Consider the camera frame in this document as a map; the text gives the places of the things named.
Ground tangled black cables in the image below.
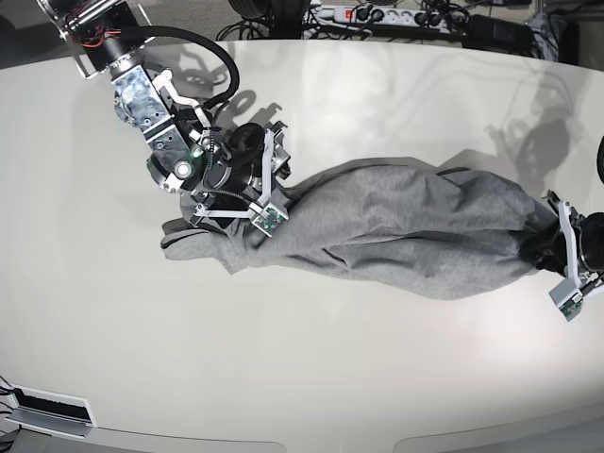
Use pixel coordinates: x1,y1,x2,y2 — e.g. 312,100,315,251
216,0,378,42

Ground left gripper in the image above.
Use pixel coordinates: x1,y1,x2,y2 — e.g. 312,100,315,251
573,214,603,272

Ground white power strip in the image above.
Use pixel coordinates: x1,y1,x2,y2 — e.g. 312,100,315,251
310,2,454,34

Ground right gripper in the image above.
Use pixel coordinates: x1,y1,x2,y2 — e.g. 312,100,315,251
201,122,291,193

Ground black power adapter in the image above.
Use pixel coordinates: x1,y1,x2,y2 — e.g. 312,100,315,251
462,15,534,54

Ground grey t-shirt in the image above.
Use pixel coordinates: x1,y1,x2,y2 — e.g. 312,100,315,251
160,164,556,300

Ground grey cable tray slot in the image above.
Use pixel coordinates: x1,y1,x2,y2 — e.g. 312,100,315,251
7,385,97,440

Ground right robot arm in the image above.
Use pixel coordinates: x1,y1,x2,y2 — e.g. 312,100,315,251
38,1,289,206

